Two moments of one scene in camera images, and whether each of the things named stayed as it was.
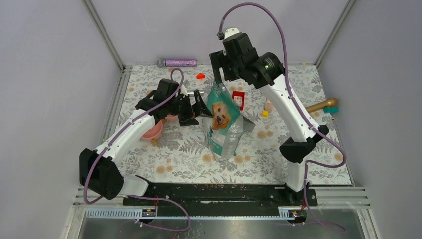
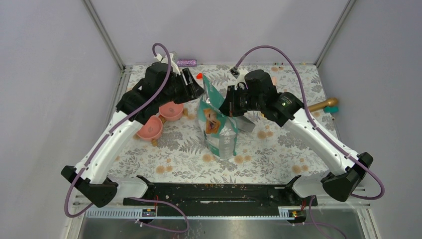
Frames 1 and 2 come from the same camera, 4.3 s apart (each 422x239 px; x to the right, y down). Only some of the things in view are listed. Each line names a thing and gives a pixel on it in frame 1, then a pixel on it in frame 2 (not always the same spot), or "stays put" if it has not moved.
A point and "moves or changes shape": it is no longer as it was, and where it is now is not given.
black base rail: [221, 197] stays put
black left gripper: [199, 108] to [195, 90]
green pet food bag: [224, 129] moves or changes shape
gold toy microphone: [332, 101] stays put
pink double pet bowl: [155, 131] stays put
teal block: [331, 109] stays put
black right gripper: [219, 59] to [229, 105]
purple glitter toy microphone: [180, 62] stays put
